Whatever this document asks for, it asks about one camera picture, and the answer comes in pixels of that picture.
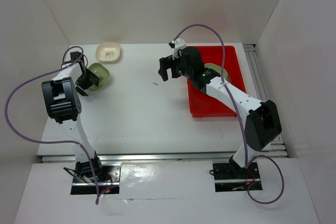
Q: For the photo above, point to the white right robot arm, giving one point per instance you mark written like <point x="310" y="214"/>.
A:
<point x="258" y="120"/>

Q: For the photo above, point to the cream square panda plate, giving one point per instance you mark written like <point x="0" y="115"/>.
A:
<point x="108" y="52"/>

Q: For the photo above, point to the green square panda plate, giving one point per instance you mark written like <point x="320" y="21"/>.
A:
<point x="100" y="76"/>
<point x="218" y="69"/>

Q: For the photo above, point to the red plastic bin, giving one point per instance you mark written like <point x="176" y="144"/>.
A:
<point x="203" y="106"/>

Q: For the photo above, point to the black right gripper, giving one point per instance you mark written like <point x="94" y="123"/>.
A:
<point x="168" y="62"/>

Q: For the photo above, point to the aluminium front rail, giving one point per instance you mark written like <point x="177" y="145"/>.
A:
<point x="165" y="157"/>

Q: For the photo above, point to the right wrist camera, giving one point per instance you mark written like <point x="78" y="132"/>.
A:
<point x="177" y="45"/>

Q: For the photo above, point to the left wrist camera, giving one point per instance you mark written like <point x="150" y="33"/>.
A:
<point x="74" y="56"/>

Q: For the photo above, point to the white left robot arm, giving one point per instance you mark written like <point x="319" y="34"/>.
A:
<point x="62" y="101"/>

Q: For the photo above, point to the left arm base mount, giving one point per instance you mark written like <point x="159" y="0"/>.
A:
<point x="108" y="181"/>

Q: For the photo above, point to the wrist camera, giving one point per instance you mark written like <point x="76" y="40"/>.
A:
<point x="74" y="56"/>
<point x="177" y="45"/>

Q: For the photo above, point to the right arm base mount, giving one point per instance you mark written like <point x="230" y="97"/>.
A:
<point x="227" y="180"/>

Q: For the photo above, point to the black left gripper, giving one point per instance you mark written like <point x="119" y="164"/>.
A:
<point x="92" y="79"/>

